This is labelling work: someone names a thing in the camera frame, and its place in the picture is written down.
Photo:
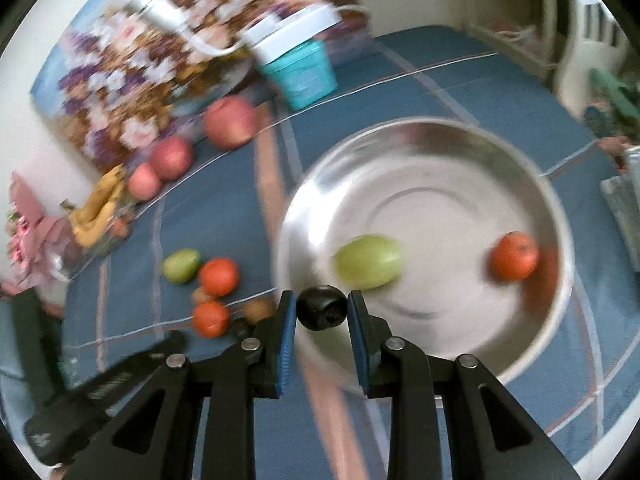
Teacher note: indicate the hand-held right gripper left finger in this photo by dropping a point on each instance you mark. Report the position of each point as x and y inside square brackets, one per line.
[287, 340]

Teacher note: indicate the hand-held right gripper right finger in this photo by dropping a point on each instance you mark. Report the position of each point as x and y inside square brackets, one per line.
[358, 341]

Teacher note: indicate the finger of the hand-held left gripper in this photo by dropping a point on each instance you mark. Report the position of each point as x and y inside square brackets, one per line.
[135, 364]

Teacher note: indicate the dark purple plum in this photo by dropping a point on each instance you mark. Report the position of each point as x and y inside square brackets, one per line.
[321, 307]

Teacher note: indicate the stainless steel bowl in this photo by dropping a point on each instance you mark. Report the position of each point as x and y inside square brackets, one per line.
[450, 200]

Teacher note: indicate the small dark fruit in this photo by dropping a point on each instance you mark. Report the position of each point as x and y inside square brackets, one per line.
[239, 329]

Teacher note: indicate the orange tangerine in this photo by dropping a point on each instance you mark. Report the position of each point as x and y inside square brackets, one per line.
[218, 277]
[514, 256]
[210, 319]

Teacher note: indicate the green mango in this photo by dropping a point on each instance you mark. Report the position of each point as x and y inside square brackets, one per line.
[369, 261]

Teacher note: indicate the dark green object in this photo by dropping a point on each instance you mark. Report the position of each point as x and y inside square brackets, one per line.
[32, 340]

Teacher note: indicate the small brown kiwi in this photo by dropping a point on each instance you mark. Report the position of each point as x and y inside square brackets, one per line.
[201, 294]

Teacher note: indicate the small green fruit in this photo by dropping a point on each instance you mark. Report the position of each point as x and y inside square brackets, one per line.
[181, 266]

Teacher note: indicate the bunch of yellow bananas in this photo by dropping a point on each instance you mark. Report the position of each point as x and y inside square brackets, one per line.
[97, 210]

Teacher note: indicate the pink toy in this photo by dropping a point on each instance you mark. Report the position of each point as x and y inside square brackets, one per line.
[37, 230]

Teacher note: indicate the small red apple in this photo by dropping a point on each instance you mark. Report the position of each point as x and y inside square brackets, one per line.
[145, 181]

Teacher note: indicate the medium red apple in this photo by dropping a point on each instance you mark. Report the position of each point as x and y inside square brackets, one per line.
[172, 158]

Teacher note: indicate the large red apple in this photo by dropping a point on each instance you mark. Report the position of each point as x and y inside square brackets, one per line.
[231, 122]

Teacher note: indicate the blue plaid tablecloth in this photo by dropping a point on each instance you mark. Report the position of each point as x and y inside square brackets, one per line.
[450, 85]

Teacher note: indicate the teal container with white lid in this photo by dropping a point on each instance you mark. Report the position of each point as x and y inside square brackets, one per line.
[300, 67]

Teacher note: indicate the floral printed poster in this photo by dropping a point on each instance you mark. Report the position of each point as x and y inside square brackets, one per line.
[130, 80]

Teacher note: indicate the green toy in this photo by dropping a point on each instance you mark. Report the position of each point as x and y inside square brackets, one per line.
[612, 102]

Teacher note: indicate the white tube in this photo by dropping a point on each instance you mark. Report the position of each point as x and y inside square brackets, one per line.
[160, 10]

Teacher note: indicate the white chair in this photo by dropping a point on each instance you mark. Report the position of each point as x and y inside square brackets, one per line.
[582, 40]

